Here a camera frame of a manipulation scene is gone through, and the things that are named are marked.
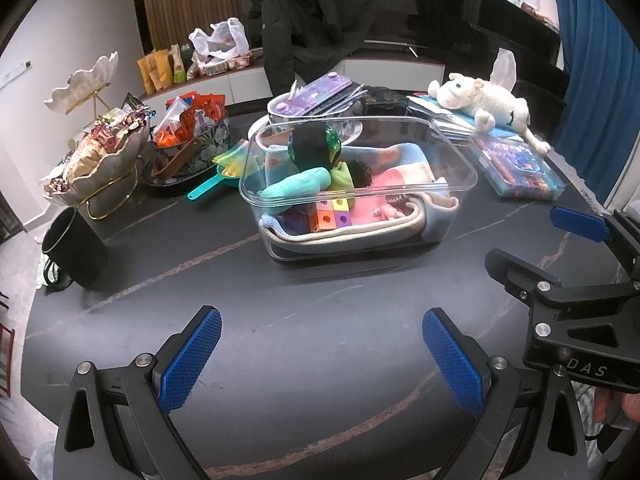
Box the iridescent ball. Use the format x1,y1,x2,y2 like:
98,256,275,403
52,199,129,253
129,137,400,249
288,122,342,171

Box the small brown toy football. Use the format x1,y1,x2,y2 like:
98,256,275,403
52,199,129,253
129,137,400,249
385,194,408,208

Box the purple handheld water game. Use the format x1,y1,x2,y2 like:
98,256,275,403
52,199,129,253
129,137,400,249
270,72,352,117

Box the teal star plush pillow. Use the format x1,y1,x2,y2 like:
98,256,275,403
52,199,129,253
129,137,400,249
259,167,331,204

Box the purple spiderman toy camera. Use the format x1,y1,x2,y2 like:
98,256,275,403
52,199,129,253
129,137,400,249
276,207,311,235

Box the clear marker pen case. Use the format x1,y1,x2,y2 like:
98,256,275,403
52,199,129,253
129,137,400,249
470,133,565,202

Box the white lamb plush toy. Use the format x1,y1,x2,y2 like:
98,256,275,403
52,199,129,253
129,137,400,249
427,73,551,155

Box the floral tin with snacks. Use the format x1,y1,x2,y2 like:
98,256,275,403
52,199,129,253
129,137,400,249
150,92,240,185

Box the operator hand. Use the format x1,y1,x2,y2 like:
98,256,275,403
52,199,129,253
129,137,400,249
593,388,640,429

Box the white tissue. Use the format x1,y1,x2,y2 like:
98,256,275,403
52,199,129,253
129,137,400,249
489,48,518,91

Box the clear plastic storage bin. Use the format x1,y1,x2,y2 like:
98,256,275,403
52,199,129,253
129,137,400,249
240,116,477,261

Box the black mug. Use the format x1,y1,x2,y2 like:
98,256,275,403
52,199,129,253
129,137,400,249
41,207,108,292

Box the colourful linking cubes block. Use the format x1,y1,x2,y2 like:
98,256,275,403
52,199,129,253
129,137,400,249
307,198,352,233

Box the pastel knitted blanket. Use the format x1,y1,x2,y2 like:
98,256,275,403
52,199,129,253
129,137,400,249
258,143,460,259

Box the white shell dish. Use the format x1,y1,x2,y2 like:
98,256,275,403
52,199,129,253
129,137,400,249
43,51,119,115

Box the black patterned box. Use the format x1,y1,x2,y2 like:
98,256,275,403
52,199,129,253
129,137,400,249
352,86,407,116

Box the shell-shaped snack bowl stand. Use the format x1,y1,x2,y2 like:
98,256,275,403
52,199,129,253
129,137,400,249
42,104,154,208

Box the white plastic bag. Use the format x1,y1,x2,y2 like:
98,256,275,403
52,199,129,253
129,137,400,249
189,18,250,65

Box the stack of books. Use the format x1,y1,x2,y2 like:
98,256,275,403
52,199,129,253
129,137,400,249
406,91,522,141

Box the yellow snack bags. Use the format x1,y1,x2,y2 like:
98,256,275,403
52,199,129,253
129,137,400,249
137,44,186,96

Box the black jacket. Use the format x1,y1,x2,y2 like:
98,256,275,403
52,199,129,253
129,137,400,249
248,0,381,96

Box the pink pig figurine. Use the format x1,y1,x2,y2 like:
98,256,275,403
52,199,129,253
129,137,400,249
374,204,406,221

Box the teal handled scoop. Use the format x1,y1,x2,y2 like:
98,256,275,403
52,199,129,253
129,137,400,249
186,139,248,202

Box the floral round tin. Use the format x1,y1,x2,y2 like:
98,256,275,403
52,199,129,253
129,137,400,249
267,89,364,144

